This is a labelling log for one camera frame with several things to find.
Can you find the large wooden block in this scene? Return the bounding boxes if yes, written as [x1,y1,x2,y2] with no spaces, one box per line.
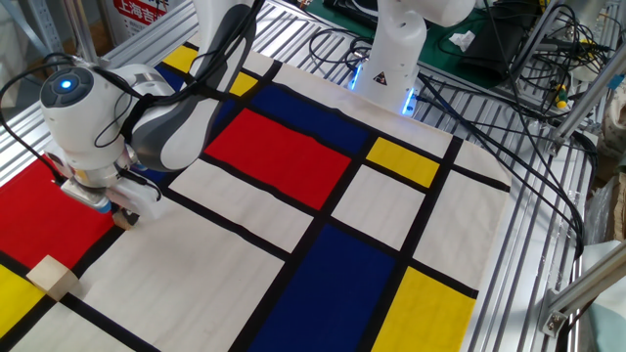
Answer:
[25,254,80,302]

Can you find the long black gripper cable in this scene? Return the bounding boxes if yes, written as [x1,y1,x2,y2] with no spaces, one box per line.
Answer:
[0,52,68,186]

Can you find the Mondrian pattern cloth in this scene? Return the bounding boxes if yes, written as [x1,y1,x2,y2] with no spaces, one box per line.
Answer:
[0,42,513,352]

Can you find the tangled thin black cables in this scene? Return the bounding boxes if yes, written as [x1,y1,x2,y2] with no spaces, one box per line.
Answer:
[508,0,615,118]

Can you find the beige sack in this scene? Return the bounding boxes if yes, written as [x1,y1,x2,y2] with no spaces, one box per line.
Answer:
[601,82,626,158]

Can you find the long aluminium frame rail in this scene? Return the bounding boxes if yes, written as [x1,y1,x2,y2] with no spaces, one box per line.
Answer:
[0,0,206,190]

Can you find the red white sign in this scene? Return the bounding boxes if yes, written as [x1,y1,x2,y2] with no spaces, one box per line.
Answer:
[105,0,182,38]

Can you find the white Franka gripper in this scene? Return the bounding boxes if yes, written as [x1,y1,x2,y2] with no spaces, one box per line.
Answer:
[46,144,165,226]

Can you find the aluminium beam with bracket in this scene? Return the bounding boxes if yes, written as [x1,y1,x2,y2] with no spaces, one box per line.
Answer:
[537,242,626,338]

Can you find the black bag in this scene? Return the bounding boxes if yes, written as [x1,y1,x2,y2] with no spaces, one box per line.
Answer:
[459,3,539,82]

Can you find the crumpled white paper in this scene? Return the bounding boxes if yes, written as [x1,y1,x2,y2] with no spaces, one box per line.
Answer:
[448,29,476,53]

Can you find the slanted aluminium post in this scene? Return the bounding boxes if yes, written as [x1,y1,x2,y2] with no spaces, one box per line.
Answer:
[550,53,626,148]

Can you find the short black camera cable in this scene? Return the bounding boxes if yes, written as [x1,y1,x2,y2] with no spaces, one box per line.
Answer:
[92,72,163,201]

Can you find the white plastic sheet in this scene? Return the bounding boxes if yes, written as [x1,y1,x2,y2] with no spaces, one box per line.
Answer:
[0,0,30,110]

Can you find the black flat device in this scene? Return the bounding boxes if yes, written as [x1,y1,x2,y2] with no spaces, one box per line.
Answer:
[322,0,379,29]

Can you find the upright aluminium post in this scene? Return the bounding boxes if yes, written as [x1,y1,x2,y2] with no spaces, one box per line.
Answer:
[63,0,102,67]

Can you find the small wooden block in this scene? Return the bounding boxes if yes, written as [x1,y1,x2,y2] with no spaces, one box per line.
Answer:
[112,210,136,232]

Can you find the green mat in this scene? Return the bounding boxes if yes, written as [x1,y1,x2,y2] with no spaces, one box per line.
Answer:
[305,0,538,90]

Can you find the thick black cable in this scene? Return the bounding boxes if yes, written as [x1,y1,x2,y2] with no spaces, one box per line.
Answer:
[415,72,587,260]

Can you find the coiled black cable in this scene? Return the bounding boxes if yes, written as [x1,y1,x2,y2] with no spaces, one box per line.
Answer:
[307,26,376,74]

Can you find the perforated grey metal upright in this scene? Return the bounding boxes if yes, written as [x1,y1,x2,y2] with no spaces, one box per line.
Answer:
[26,0,69,63]

